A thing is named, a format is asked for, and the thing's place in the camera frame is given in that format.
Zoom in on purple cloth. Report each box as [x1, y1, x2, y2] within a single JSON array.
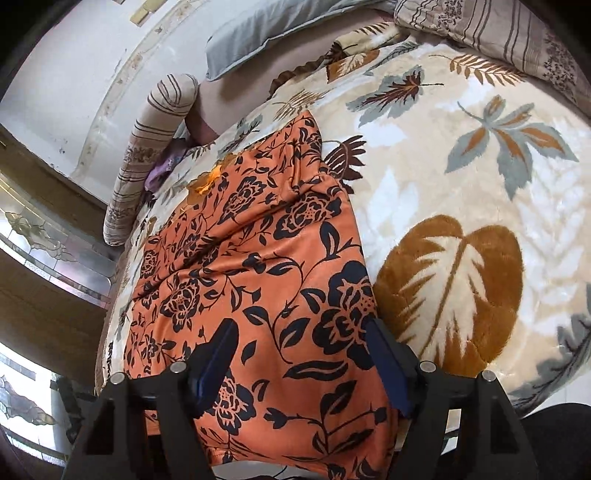
[[144, 138, 192, 192]]

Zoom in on orange black floral garment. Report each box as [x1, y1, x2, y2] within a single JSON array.
[[122, 110, 400, 480]]

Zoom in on cream leaf print blanket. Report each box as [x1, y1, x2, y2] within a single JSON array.
[[95, 21, 591, 480]]

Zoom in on grey pillow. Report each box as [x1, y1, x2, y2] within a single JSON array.
[[205, 0, 398, 83]]

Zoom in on wooden door with etched glass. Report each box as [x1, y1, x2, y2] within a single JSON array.
[[0, 124, 118, 480]]

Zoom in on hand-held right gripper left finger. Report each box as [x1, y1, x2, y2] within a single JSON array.
[[61, 318, 240, 480]]

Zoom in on pink bed sheet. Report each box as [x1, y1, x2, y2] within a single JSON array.
[[187, 51, 338, 144]]

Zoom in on striped beige bolster pillow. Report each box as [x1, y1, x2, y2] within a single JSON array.
[[102, 73, 200, 247]]

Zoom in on striped floral beige pillow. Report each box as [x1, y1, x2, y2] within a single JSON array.
[[392, 0, 585, 107]]

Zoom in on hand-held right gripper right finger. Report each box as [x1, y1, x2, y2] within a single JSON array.
[[365, 316, 542, 480]]

